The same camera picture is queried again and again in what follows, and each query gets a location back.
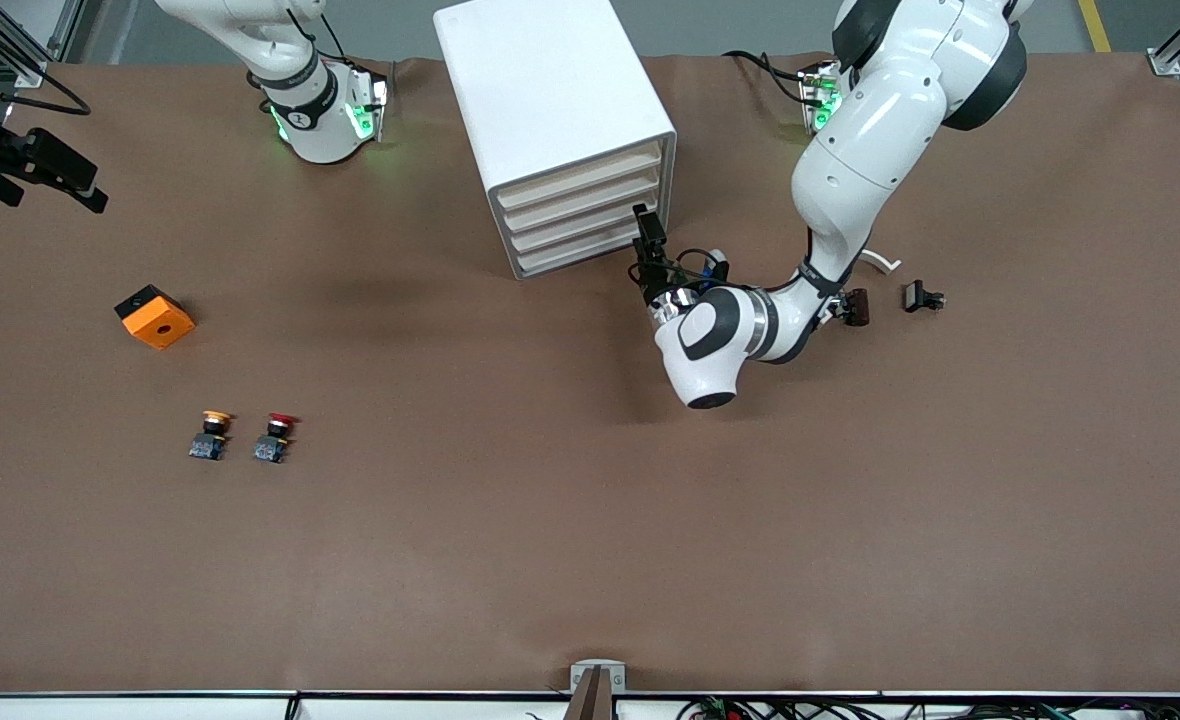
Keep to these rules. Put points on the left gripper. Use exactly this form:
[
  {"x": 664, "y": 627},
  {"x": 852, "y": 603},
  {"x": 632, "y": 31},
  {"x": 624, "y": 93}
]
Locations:
[{"x": 658, "y": 283}]

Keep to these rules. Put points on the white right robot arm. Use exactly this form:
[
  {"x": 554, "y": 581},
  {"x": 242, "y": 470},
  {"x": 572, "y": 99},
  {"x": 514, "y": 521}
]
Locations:
[{"x": 320, "y": 130}]

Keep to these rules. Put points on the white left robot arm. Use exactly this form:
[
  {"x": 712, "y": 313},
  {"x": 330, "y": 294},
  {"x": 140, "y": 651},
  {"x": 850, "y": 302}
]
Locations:
[{"x": 870, "y": 130}]

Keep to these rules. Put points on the yellow push button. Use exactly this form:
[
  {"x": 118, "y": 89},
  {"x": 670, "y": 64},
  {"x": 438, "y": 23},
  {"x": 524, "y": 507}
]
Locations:
[{"x": 210, "y": 440}]

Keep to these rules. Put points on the red push button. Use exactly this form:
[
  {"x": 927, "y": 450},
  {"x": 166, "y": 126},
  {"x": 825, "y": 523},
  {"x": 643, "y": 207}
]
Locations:
[{"x": 273, "y": 442}]

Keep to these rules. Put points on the orange box with hole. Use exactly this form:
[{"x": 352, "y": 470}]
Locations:
[{"x": 157, "y": 320}]

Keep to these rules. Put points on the dark brown small component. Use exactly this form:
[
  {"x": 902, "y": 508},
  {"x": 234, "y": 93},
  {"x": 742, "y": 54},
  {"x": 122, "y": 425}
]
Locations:
[{"x": 858, "y": 306}]

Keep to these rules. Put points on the brown table cover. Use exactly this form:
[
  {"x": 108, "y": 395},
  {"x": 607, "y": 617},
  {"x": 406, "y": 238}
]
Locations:
[{"x": 590, "y": 500}]

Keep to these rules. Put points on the black small component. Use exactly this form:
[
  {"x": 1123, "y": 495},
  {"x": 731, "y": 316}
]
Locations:
[{"x": 916, "y": 296}]

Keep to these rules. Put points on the brown upright bar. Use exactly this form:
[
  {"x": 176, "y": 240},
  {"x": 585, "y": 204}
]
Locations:
[{"x": 590, "y": 700}]

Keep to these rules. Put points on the grey metal mounting bracket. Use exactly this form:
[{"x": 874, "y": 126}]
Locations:
[{"x": 598, "y": 668}]

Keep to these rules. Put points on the white table edge rail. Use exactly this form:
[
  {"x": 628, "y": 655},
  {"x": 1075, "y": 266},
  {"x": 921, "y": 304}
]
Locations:
[{"x": 150, "y": 708}]

